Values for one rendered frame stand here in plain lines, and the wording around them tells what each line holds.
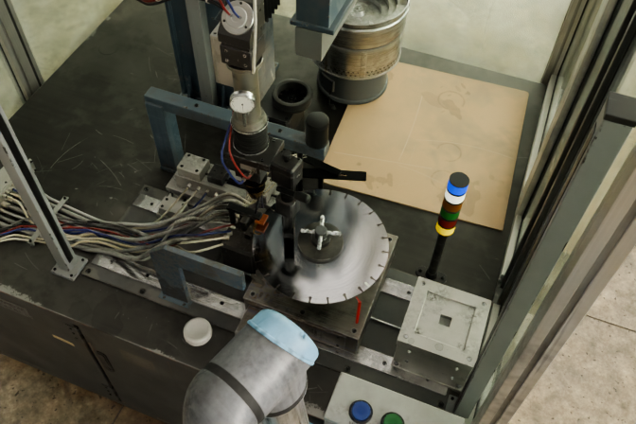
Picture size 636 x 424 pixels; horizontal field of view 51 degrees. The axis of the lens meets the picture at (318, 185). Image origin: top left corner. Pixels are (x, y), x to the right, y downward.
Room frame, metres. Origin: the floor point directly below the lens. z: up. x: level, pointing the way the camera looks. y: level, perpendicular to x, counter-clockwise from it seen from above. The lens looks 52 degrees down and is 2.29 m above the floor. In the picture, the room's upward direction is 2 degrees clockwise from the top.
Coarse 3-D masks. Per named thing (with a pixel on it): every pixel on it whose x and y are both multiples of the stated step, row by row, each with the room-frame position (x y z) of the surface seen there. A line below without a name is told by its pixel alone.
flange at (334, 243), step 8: (312, 224) 0.93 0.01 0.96; (328, 224) 0.93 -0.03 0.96; (304, 240) 0.88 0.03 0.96; (312, 240) 0.88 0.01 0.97; (328, 240) 0.88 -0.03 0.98; (336, 240) 0.89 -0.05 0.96; (304, 248) 0.86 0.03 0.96; (312, 248) 0.86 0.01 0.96; (328, 248) 0.86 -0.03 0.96; (336, 248) 0.87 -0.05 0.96; (312, 256) 0.84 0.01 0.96; (320, 256) 0.84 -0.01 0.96; (328, 256) 0.84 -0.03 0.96; (336, 256) 0.85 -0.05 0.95
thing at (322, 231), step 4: (324, 216) 0.93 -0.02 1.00; (320, 220) 0.92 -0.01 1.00; (324, 220) 0.92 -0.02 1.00; (320, 224) 0.91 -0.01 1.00; (316, 228) 0.89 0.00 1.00; (320, 228) 0.89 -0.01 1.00; (324, 228) 0.89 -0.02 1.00; (304, 232) 0.89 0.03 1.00; (308, 232) 0.88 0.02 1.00; (312, 232) 0.88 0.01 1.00; (316, 232) 0.88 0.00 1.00; (320, 232) 0.88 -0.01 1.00; (324, 232) 0.88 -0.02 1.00; (328, 232) 0.88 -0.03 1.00; (332, 232) 0.88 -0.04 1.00; (336, 232) 0.88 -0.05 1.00; (340, 232) 0.89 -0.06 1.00; (316, 236) 0.88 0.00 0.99; (320, 236) 0.87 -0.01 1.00; (324, 236) 0.88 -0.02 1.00; (320, 240) 0.86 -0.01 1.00; (320, 244) 0.85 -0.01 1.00; (320, 248) 0.84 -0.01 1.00
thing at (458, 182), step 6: (450, 174) 0.94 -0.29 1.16; (456, 174) 0.94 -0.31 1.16; (462, 174) 0.94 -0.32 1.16; (450, 180) 0.92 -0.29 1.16; (456, 180) 0.92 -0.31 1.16; (462, 180) 0.92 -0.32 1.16; (468, 180) 0.93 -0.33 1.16; (450, 186) 0.91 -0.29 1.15; (456, 186) 0.91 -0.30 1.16; (462, 186) 0.91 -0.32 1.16; (450, 192) 0.91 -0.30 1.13; (456, 192) 0.91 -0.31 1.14; (462, 192) 0.91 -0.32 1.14
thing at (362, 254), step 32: (320, 192) 1.04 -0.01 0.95; (256, 224) 0.93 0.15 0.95; (352, 224) 0.94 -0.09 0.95; (256, 256) 0.84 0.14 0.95; (288, 256) 0.84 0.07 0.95; (352, 256) 0.85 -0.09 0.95; (384, 256) 0.85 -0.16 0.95; (288, 288) 0.76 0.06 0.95; (320, 288) 0.76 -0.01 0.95; (352, 288) 0.76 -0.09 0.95
